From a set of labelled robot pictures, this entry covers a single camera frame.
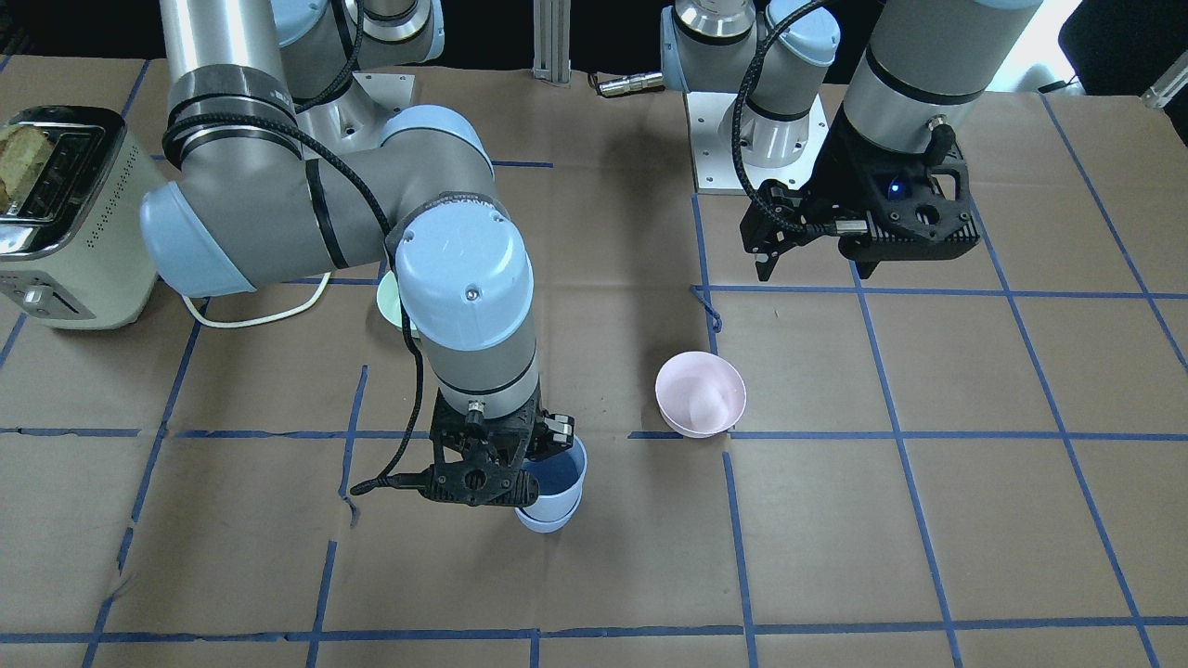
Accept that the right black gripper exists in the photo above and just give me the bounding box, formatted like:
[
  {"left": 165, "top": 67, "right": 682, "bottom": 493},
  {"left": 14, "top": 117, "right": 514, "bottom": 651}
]
[{"left": 430, "top": 393, "right": 575, "bottom": 467}]

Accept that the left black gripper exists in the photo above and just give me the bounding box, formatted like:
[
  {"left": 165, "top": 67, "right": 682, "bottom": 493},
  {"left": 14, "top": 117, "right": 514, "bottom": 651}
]
[{"left": 740, "top": 105, "right": 939, "bottom": 282}]

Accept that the blue cup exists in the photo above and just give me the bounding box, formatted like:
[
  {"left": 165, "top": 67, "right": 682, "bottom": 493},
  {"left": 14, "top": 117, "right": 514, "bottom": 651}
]
[
  {"left": 523, "top": 436, "right": 588, "bottom": 503},
  {"left": 516, "top": 497, "right": 582, "bottom": 535}
]

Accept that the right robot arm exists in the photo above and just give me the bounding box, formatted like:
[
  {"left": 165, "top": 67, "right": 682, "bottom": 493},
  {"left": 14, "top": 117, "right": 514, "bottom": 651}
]
[{"left": 140, "top": 1, "right": 546, "bottom": 421}]

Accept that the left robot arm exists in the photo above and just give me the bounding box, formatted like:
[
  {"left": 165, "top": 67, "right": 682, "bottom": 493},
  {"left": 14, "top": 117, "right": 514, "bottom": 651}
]
[{"left": 661, "top": 1, "right": 1040, "bottom": 282}]

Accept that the pink bowl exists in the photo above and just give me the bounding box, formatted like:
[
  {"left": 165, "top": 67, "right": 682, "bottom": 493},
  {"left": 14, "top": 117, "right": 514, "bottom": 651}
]
[{"left": 655, "top": 351, "right": 747, "bottom": 437}]

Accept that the green bowl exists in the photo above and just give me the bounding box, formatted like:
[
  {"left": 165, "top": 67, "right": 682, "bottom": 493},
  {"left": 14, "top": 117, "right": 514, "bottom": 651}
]
[{"left": 375, "top": 270, "right": 404, "bottom": 329}]

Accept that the cream toaster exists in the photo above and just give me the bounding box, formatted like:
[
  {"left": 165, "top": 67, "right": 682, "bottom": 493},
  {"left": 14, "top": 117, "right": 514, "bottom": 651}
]
[{"left": 1, "top": 105, "right": 164, "bottom": 330}]

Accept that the toast slice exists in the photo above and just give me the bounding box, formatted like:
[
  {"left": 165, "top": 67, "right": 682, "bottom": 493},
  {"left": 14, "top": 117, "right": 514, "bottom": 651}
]
[{"left": 1, "top": 125, "right": 51, "bottom": 209}]

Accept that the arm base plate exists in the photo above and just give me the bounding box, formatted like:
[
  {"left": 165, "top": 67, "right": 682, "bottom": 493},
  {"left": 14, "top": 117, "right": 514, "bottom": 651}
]
[{"left": 684, "top": 92, "right": 828, "bottom": 195}]

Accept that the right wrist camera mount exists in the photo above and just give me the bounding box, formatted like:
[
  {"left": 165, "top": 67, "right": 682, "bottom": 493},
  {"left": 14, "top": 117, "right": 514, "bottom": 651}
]
[{"left": 419, "top": 443, "right": 541, "bottom": 508}]

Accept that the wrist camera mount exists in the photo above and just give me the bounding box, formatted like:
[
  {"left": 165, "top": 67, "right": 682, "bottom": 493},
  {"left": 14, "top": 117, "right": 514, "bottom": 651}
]
[
  {"left": 419, "top": 443, "right": 541, "bottom": 508},
  {"left": 838, "top": 139, "right": 982, "bottom": 278}
]

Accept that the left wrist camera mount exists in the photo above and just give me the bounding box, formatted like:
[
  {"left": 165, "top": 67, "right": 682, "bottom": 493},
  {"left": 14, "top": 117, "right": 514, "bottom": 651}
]
[{"left": 838, "top": 139, "right": 982, "bottom": 278}]

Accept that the white toaster cable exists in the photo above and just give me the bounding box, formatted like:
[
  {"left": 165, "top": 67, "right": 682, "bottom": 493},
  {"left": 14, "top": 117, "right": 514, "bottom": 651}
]
[{"left": 181, "top": 271, "right": 331, "bottom": 330}]

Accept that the aluminium frame post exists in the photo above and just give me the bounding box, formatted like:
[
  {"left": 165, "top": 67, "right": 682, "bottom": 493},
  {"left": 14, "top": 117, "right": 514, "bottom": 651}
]
[{"left": 531, "top": 0, "right": 573, "bottom": 87}]

